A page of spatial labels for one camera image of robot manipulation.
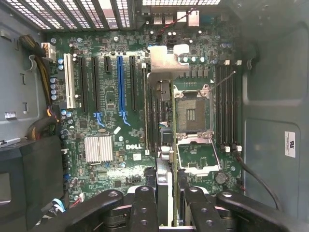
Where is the metal socket cover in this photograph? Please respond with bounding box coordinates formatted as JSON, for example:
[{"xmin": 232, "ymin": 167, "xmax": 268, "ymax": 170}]
[{"xmin": 176, "ymin": 134, "xmax": 222, "ymax": 176}]

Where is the blue data wire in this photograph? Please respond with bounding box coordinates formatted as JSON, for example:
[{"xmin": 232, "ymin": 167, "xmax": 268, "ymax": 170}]
[{"xmin": 49, "ymin": 197, "xmax": 67, "ymax": 214}]

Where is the green motherboard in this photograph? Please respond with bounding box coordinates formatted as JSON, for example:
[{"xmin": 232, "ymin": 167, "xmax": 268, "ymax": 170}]
[{"xmin": 47, "ymin": 29, "xmax": 243, "ymax": 211}]

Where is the white expansion slot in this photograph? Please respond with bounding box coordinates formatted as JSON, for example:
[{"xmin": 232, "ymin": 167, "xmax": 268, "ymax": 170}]
[{"xmin": 63, "ymin": 53, "xmax": 76, "ymax": 110}]

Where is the black RAM slot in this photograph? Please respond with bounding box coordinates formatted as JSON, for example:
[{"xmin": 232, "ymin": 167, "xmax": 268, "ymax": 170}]
[
  {"xmin": 228, "ymin": 64, "xmax": 234, "ymax": 148},
  {"xmin": 221, "ymin": 64, "xmax": 228, "ymax": 148},
  {"xmin": 234, "ymin": 64, "xmax": 241, "ymax": 148},
  {"xmin": 215, "ymin": 64, "xmax": 222, "ymax": 148}
]

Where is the short black expansion slot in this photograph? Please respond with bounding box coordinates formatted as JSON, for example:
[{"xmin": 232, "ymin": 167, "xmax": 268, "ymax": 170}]
[{"xmin": 103, "ymin": 55, "xmax": 112, "ymax": 73}]

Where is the open black PC case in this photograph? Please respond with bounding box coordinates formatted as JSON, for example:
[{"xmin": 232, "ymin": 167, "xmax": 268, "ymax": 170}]
[{"xmin": 0, "ymin": 0, "xmax": 309, "ymax": 232}]

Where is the yellow black power wire bundle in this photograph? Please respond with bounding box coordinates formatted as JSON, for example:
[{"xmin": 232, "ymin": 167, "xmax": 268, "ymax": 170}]
[{"xmin": 19, "ymin": 34, "xmax": 61, "ymax": 142}]

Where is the round coin battery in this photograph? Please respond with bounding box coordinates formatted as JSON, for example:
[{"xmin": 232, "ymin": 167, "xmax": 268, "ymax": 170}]
[{"xmin": 214, "ymin": 171, "xmax": 228, "ymax": 185}]

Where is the CPU socket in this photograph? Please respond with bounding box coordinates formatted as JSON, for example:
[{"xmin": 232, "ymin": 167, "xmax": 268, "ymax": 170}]
[{"xmin": 173, "ymin": 84, "xmax": 214, "ymax": 140}]

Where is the silver finned heatsink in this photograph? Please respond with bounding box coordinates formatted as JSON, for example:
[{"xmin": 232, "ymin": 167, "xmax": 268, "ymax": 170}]
[{"xmin": 84, "ymin": 135, "xmax": 113, "ymax": 164}]

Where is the long black expansion slot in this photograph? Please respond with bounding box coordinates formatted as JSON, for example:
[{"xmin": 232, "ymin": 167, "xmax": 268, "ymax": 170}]
[
  {"xmin": 79, "ymin": 56, "xmax": 89, "ymax": 114},
  {"xmin": 129, "ymin": 55, "xmax": 139, "ymax": 112}
]

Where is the thin metal locking lever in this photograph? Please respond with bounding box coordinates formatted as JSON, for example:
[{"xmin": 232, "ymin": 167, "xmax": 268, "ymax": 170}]
[{"xmin": 209, "ymin": 71, "xmax": 237, "ymax": 92}]

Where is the black plastic air shroud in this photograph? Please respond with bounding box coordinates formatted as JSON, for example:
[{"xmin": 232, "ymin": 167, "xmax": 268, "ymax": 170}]
[{"xmin": 0, "ymin": 135, "xmax": 65, "ymax": 232}]

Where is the blue expansion slot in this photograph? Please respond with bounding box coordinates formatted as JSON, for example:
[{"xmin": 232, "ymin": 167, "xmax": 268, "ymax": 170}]
[{"xmin": 116, "ymin": 55, "xmax": 131, "ymax": 127}]

